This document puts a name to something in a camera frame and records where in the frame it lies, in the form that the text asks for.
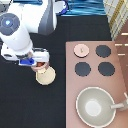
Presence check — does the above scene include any white gripper blue trim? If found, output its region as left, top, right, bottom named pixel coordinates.
left=1, top=44, right=49, bottom=66

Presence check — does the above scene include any small pot with red contents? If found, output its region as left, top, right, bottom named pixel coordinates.
left=32, top=62, right=49, bottom=73

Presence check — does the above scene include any pink round pot lid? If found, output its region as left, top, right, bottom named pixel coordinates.
left=74, top=44, right=89, bottom=57

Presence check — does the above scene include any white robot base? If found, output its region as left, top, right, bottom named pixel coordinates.
left=53, top=0, right=68, bottom=15

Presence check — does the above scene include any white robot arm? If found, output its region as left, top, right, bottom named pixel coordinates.
left=0, top=0, right=57, bottom=66

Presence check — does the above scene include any beige round plate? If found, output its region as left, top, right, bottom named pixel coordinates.
left=36, top=67, right=56, bottom=85

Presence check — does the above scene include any black table mat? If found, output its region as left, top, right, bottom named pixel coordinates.
left=0, top=15, right=110, bottom=128

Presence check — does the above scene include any pink stove countertop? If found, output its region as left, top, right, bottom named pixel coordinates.
left=66, top=41, right=128, bottom=128

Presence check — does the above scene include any large grey mixing bowl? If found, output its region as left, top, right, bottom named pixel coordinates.
left=76, top=87, right=128, bottom=128

